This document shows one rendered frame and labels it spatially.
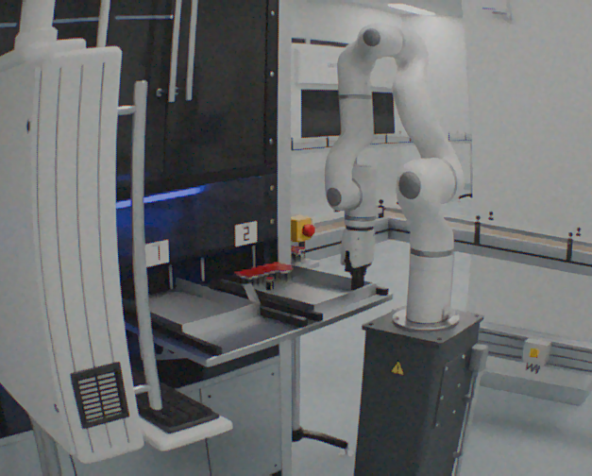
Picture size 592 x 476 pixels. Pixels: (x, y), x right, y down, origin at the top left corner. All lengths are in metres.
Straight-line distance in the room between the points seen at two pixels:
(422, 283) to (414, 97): 0.47
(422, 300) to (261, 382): 0.73
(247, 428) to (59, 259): 1.37
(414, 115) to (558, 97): 1.48
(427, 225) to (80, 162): 0.94
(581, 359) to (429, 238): 1.13
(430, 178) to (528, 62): 1.62
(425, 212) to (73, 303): 0.93
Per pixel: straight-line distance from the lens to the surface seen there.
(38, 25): 1.27
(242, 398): 2.25
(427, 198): 1.66
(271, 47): 2.15
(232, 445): 2.30
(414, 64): 1.80
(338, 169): 1.80
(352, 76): 1.85
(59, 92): 1.05
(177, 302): 1.93
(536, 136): 3.15
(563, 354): 2.62
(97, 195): 1.10
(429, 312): 1.78
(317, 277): 2.12
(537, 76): 3.14
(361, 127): 1.85
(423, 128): 1.74
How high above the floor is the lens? 1.45
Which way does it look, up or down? 12 degrees down
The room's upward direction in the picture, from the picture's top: straight up
